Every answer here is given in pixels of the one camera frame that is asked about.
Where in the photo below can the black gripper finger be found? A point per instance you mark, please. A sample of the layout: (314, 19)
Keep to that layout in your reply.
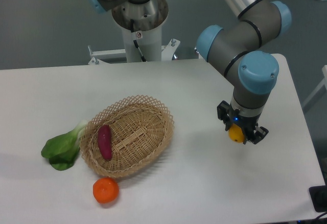
(226, 114)
(256, 135)

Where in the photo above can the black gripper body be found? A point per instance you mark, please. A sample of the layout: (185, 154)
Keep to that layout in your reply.
(244, 118)

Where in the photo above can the yellow mango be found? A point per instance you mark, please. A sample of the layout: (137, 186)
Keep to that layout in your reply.
(235, 134)

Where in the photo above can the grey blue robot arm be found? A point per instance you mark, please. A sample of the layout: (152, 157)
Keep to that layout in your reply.
(234, 53)

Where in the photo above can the white furniture leg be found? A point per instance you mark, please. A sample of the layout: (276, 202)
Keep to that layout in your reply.
(316, 94)

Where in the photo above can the black device at edge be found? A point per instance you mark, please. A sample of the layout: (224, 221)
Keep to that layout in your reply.
(318, 197)

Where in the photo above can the woven wicker basket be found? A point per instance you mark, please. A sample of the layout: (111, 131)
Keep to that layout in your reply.
(141, 129)

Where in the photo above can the purple sweet potato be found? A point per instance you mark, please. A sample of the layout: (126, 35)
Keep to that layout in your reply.
(104, 142)

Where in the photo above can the orange tangerine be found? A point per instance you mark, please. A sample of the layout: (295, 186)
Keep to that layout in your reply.
(105, 190)

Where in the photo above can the green bok choy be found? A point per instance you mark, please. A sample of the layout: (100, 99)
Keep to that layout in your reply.
(62, 151)

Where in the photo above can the white metal base frame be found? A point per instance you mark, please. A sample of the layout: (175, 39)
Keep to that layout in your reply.
(169, 52)

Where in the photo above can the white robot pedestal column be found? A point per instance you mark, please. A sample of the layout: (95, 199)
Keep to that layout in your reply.
(141, 25)

